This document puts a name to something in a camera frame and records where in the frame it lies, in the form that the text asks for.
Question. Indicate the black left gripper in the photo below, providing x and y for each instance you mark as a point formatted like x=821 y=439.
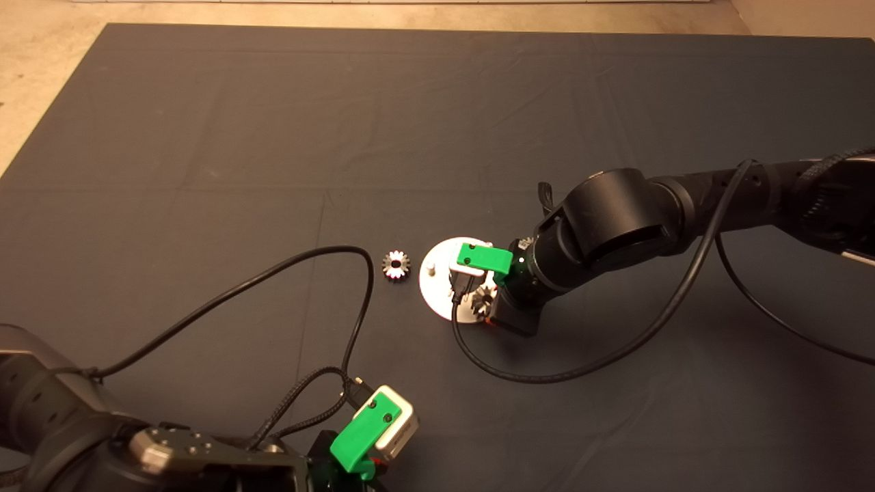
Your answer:
x=318 y=471

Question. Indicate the round metal carrier plate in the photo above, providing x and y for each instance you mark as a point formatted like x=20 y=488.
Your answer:
x=434 y=287

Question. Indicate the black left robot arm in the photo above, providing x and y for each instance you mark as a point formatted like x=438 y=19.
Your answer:
x=41 y=410

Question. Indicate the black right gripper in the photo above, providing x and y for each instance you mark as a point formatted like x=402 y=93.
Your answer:
x=516 y=311

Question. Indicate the dark grey table cloth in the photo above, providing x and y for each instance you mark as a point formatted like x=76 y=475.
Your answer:
x=437 y=137

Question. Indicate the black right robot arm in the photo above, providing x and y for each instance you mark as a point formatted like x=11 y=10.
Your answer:
x=615 y=219

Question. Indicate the bright green camera mount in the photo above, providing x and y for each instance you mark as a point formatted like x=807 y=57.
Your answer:
x=485 y=256
x=359 y=434

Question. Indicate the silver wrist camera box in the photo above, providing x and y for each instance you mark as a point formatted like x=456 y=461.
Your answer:
x=403 y=424
x=465 y=272

